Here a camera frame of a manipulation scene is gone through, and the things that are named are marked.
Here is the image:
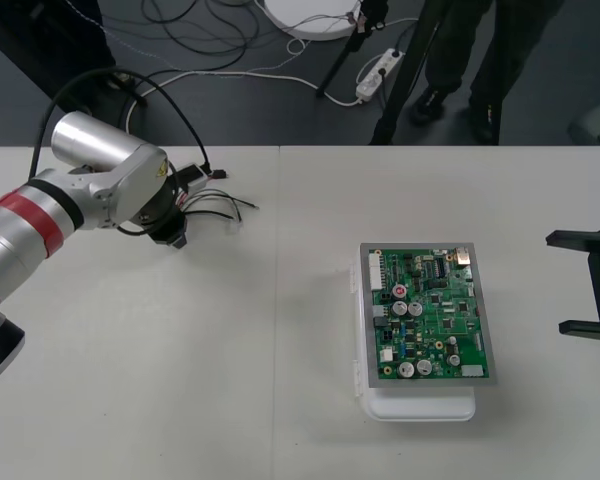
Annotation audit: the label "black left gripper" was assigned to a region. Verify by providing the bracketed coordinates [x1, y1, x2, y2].
[148, 218, 190, 251]

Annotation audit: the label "red black green cable bundle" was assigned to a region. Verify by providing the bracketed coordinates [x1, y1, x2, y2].
[177, 168, 261, 227]

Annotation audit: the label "black stand legs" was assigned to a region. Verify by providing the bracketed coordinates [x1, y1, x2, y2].
[0, 0, 149, 146]

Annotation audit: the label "grey plastic case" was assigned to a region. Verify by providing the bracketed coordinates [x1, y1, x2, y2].
[567, 102, 600, 146]

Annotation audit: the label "white round base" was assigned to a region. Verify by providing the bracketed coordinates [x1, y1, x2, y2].
[262, 0, 365, 41]

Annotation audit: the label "white power strip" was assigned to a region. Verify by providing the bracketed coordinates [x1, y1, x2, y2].
[355, 47, 406, 104]

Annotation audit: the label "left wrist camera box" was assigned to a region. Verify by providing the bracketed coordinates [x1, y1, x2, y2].
[179, 163, 214, 190]

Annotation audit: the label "green circuit board grey frame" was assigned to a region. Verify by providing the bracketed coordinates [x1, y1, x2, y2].
[359, 242, 500, 389]

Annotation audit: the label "white power cable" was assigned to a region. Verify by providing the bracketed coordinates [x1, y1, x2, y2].
[125, 68, 362, 132]

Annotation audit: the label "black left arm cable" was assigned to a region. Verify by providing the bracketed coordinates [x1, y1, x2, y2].
[31, 67, 213, 237]

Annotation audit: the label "black floor cables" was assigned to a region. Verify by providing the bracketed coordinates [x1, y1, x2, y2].
[99, 0, 291, 72]

